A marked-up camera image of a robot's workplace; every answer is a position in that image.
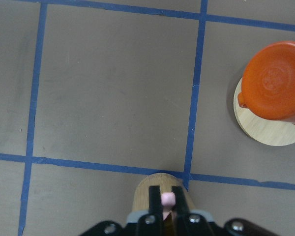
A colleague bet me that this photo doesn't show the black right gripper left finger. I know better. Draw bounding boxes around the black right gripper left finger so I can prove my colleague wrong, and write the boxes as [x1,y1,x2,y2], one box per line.
[135,186,164,236]

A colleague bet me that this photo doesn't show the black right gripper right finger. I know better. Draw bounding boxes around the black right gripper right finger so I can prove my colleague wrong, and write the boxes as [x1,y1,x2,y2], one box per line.
[172,186,211,236]

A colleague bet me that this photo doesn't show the bamboo wooden cup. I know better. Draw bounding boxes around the bamboo wooden cup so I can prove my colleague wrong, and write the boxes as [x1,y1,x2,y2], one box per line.
[125,173,215,236]

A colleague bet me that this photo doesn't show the round wooden cup stand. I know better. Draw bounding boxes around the round wooden cup stand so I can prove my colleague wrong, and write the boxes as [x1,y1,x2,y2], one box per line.
[233,81,295,147]

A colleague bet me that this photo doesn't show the orange plastic cup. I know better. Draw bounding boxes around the orange plastic cup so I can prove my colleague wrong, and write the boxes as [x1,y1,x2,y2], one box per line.
[237,41,295,125]

